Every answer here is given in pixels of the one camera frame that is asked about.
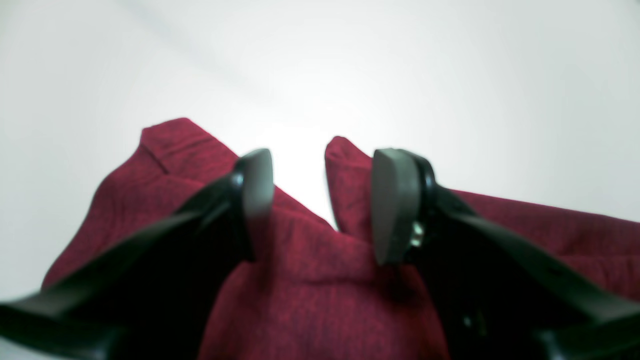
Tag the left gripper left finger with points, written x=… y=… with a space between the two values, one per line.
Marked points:
x=150 y=296

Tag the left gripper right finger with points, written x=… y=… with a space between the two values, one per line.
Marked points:
x=497 y=295

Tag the dark red t-shirt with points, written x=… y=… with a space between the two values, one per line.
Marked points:
x=318 y=294

